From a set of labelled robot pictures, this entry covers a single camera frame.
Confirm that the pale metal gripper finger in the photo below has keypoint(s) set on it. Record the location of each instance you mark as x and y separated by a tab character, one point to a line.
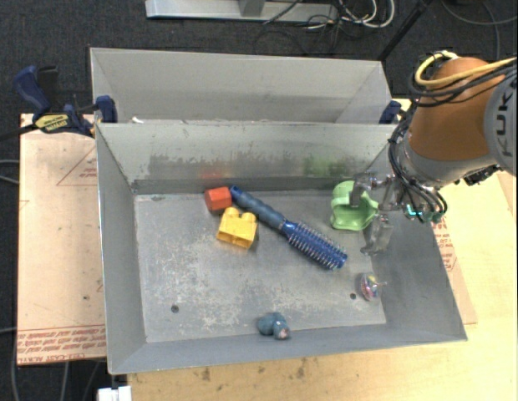
360	190
378	234

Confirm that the light green plastic cup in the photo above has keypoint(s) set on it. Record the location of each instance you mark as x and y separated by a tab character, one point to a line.
346	217

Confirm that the blue hairbrush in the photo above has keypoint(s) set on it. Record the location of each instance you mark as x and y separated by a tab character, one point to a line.
292	230

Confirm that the yellow toy brick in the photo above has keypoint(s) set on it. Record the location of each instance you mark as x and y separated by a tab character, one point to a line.
237	229

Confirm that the grey metal bin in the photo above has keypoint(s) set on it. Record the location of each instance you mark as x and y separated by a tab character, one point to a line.
250	282

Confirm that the blue-grey toy animal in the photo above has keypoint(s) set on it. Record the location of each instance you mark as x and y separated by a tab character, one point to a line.
272	326

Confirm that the red toy block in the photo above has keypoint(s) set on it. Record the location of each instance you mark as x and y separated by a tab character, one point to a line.
218	199

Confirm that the brown cardboard board red print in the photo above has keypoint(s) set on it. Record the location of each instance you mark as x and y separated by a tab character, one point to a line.
58	232

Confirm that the black cylinder on white bracket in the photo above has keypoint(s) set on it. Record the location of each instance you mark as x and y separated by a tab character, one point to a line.
480	176

